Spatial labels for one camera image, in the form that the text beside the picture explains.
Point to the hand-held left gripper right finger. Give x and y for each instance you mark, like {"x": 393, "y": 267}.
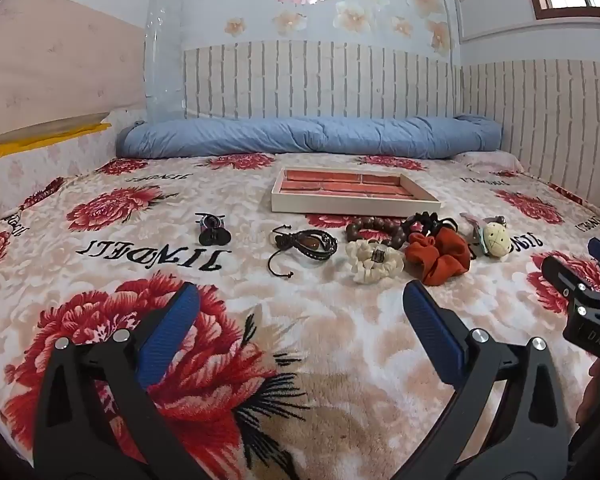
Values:
{"x": 432, "y": 325}

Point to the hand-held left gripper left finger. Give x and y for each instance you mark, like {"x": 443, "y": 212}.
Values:
{"x": 170, "y": 325}

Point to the orange scrunchie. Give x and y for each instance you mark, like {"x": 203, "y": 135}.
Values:
{"x": 440, "y": 260}

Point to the cream scrunchie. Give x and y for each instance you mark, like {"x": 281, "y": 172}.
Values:
{"x": 365, "y": 260}

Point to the rainbow rhinestone hair claw clip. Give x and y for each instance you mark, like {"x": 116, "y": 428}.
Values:
{"x": 211, "y": 229}

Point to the pink ribbed hair band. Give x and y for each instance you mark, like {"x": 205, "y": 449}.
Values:
{"x": 472, "y": 222}

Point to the black hair claw clip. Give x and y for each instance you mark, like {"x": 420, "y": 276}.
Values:
{"x": 422, "y": 220}

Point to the white tray with brick-pattern lining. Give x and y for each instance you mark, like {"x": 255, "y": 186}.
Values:
{"x": 355, "y": 187}

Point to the person's right hand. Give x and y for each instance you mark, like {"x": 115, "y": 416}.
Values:
{"x": 592, "y": 395}

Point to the red floral blanket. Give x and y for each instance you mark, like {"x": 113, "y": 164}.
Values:
{"x": 330, "y": 335}

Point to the pink floral pillow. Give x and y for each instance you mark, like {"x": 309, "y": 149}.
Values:
{"x": 490, "y": 161}

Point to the yellow tape strip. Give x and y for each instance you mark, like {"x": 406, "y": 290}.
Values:
{"x": 40, "y": 139}

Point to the blue rolled quilt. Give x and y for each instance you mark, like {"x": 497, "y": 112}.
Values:
{"x": 305, "y": 135}

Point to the clear plastic sheet roll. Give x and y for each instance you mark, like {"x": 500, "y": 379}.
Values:
{"x": 164, "y": 60}

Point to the pale wooden headboard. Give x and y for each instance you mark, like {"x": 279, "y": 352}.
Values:
{"x": 55, "y": 60}

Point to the group of peach flower stickers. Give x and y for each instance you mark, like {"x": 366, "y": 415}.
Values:
{"x": 352, "y": 16}

